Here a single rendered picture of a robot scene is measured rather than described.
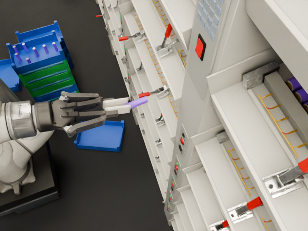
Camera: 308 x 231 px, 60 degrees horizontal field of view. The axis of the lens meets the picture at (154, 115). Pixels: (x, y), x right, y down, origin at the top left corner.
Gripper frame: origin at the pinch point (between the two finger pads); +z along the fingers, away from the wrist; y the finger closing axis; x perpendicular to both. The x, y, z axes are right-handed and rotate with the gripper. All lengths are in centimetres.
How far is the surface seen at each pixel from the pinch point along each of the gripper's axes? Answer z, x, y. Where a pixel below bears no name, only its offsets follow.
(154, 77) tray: 17.6, 7.3, 14.9
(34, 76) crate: -26, 78, 84
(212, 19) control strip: 4.9, -40.3, -16.2
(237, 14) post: 5.1, -43.5, -19.6
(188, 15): 10.4, -30.6, -2.6
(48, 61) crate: -16, 67, 85
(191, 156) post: 13.2, -4.1, -19.8
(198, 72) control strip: 7.2, -29.6, -15.6
